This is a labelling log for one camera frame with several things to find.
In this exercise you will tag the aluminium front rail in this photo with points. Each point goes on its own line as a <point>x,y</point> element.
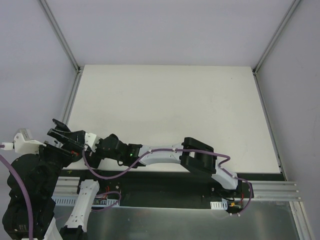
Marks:
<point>285,191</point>

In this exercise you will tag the white cable duct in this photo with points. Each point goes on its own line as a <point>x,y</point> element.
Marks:
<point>219,205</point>
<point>67,201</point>

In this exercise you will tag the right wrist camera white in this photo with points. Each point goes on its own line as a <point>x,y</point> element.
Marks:
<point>90,141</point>

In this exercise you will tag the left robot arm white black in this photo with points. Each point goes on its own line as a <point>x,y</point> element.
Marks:
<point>32,181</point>

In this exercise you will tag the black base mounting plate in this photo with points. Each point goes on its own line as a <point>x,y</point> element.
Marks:
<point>173,190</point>

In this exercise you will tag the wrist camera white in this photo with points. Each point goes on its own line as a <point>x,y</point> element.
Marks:
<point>22,143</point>
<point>90,141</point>

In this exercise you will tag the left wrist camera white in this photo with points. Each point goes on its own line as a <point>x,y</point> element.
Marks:
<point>22,143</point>

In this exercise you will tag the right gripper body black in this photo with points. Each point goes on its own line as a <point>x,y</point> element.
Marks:
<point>75,136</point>

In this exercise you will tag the right white cable duct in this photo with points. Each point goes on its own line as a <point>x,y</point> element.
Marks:
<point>219,205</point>

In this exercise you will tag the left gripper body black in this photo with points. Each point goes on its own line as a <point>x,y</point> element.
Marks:
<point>53,152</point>

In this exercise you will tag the black smartphone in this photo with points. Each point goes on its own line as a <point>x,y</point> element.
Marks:
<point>92,159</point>

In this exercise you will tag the aluminium frame post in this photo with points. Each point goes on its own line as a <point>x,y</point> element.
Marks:
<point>59,34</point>
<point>277,34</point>

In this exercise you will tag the right aluminium frame post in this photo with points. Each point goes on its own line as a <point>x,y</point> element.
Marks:
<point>277,34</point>

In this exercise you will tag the left white cable duct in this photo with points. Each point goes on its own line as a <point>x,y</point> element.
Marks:
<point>67,201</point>

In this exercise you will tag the black round-base phone stand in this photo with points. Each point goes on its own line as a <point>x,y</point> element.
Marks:
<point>60,126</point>

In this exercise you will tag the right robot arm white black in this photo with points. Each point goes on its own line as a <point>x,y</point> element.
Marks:
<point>192,154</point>

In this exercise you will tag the left aluminium frame post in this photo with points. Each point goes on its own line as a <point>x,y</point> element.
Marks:
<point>59,34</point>

